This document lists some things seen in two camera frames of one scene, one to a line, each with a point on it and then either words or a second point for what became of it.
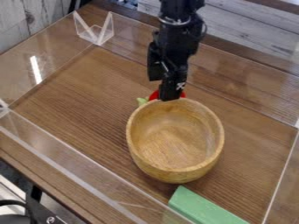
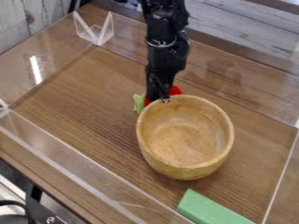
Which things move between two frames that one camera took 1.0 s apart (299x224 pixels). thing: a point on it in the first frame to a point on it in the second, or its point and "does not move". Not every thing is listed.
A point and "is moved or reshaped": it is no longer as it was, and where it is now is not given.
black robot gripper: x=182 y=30 to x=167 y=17
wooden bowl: x=175 y=138 is moved or reshaped
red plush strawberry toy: x=154 y=96 is moved or reshaped
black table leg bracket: x=38 y=213 does not move
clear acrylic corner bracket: x=97 y=34 does not move
